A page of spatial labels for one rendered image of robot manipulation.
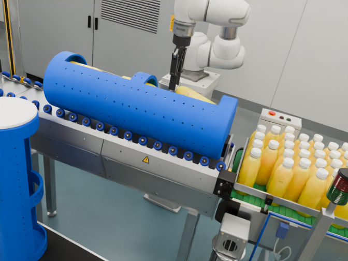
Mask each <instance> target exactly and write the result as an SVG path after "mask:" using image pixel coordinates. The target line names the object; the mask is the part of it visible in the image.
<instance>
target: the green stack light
mask: <svg viewBox="0 0 348 261"><path fill-rule="evenodd" d="M326 197H327V198H328V199H329V200H330V201H331V202H333V203H334V204H336V205H340V206H345V205H346V204H347V203H348V193H345V192H342V191H340V190H338V189H337V188H336V187H334V185H333V183H331V185H330V187H329V188H328V190H327V192H326Z"/></svg>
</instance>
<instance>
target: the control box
mask: <svg viewBox="0 0 348 261"><path fill-rule="evenodd" d="M269 111H271V110H268V109H265V108H263V109H262V112H261V115H260V118H259V121H258V124H257V126H258V125H263V126H265V127H266V130H265V135H266V134H267V133H268V132H270V130H271V128H272V126H274V125H276V126H278V127H280V128H281V129H280V133H279V135H281V134H282V133H283V132H285V130H286V127H287V126H291V127H293V128H294V129H295V130H294V134H293V135H294V136H295V138H294V142H295V141H296V139H297V137H298V134H299V132H300V130H301V119H300V118H296V117H293V116H290V115H286V114H282V113H279V112H275V111H274V112H275V113H276V114H274V115H271V114H270V113H269ZM281 115H282V116H284V119H281V118H280V116H281ZM288 117H289V118H291V121H288V120H287V118H288Z"/></svg>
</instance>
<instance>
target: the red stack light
mask: <svg viewBox="0 0 348 261"><path fill-rule="evenodd" d="M332 183H333V185H334V187H336V188H337V189H338V190H340V191H342V192H345V193H348V181H347V180H345V179H344V178H342V177H341V176H340V175H339V173H338V171H337V173H336V175H335V177H334V179H333V181H332Z"/></svg>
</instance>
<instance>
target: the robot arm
mask: <svg viewBox="0 0 348 261"><path fill-rule="evenodd" d="M250 12H251V8H250V5H249V4H248V3H247V2H245V1H244V0H175V5H174V13H175V18H174V21H173V29H172V32H173V33H174V34H173V40H172V42H173V44H175V45H176V48H175V50H174V53H172V60H171V67H170V73H169V74H170V75H171V76H170V81H169V88H168V89H170V90H173V91H175V89H176V85H179V82H180V77H181V78H184V79H187V80H190V81H192V82H197V81H199V80H201V79H203V78H205V77H208V76H209V73H207V72H204V67H212V68H217V69H227V70H230V69H237V68H240V67H241V66H243V64H244V61H245V57H246V50H245V48H244V46H241V45H240V39H239V37H238V36H237V32H238V27H241V26H243V25H245V24H246V23H247V21H248V18H249V15H250ZM196 21H202V22H208V23H211V24H213V25H218V26H221V30H220V34H219V35H217V36H216V38H215V41H214V42H211V41H208V37H207V36H206V35H205V34H204V33H202V32H195V26H196Z"/></svg>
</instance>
